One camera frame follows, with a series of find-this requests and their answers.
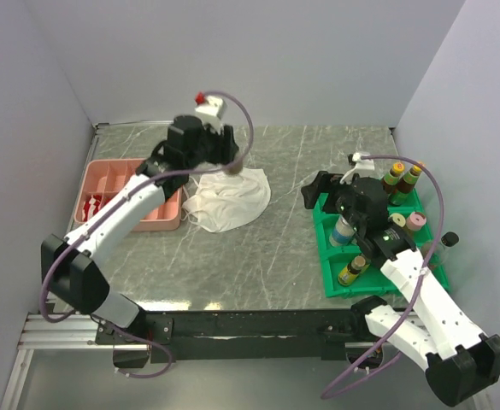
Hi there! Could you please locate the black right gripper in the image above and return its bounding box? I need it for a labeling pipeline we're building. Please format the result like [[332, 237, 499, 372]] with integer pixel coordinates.
[[300, 170, 365, 232]]

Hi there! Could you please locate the silver lid jar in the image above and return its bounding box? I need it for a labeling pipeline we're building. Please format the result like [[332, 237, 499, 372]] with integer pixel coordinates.
[[329, 215, 356, 247]]

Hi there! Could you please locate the black cap spice jar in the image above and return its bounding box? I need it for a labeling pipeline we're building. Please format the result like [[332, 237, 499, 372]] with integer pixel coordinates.
[[226, 163, 244, 175]]

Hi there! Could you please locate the small yellow dropper bottle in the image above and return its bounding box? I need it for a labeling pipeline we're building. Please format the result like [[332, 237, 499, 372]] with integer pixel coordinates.
[[338, 257, 369, 286]]

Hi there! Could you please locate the red sauce bottle yellow cap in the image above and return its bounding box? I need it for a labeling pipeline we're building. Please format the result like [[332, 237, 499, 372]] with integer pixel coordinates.
[[389, 162, 422, 206]]

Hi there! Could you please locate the pink lid spice jar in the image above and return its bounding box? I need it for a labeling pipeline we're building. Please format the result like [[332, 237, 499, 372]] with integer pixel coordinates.
[[406, 211, 427, 234]]

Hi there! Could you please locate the dark sauce bottle black cap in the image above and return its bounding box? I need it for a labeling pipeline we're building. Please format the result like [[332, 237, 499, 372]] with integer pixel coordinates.
[[428, 231, 460, 271]]

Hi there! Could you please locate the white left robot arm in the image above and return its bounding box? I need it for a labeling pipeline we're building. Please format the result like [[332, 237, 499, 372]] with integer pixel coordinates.
[[39, 115, 240, 343]]

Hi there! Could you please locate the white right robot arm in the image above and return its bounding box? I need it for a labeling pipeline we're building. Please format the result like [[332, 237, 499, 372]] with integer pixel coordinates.
[[301, 171, 500, 407]]

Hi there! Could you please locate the white crumpled cloth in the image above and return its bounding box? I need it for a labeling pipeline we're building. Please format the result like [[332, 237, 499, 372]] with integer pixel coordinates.
[[182, 167, 271, 233]]

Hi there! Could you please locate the pink compartment tray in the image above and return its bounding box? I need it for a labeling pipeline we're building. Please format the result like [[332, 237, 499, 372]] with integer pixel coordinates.
[[74, 158, 184, 231]]

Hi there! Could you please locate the green compartment bin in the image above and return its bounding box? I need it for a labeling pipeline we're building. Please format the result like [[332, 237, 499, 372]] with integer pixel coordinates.
[[312, 190, 450, 299]]

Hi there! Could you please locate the red white striped packet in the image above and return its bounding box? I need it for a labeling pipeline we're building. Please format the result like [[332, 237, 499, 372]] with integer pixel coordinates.
[[81, 193, 103, 222]]

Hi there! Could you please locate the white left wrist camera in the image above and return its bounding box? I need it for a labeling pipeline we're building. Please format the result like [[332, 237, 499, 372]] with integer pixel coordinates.
[[194, 92, 226, 132]]

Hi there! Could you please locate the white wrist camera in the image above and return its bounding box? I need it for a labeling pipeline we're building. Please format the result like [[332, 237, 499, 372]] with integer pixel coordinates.
[[194, 92, 226, 132], [340, 152, 375, 184]]

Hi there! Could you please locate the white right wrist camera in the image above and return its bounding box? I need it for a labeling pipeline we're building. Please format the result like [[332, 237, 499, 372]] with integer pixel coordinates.
[[340, 152, 375, 184]]

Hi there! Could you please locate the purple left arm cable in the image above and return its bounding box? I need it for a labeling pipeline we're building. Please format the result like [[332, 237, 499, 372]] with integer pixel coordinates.
[[38, 89, 256, 380]]

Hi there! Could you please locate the black front mounting rail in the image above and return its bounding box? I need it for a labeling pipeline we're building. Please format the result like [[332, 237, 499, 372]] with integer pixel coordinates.
[[96, 308, 377, 366]]

